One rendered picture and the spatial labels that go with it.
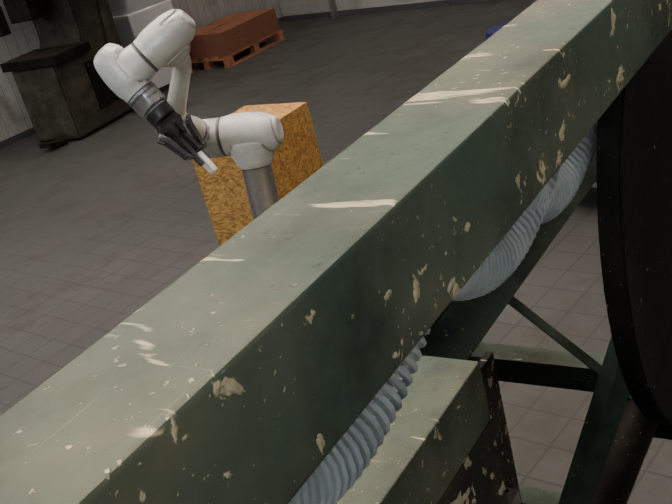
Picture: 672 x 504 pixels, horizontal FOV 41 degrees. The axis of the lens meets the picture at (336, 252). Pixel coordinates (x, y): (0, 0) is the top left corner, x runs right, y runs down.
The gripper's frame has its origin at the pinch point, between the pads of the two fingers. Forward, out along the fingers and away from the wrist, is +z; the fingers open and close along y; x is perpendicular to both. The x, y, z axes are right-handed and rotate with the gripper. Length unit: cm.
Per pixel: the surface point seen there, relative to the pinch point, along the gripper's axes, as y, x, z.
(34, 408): -119, -174, 14
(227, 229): 96, 195, 21
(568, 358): 44, -5, 121
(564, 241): 236, 162, 162
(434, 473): -84, -132, 51
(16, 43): 401, 821, -311
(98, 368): -115, -174, 15
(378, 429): -99, -161, 33
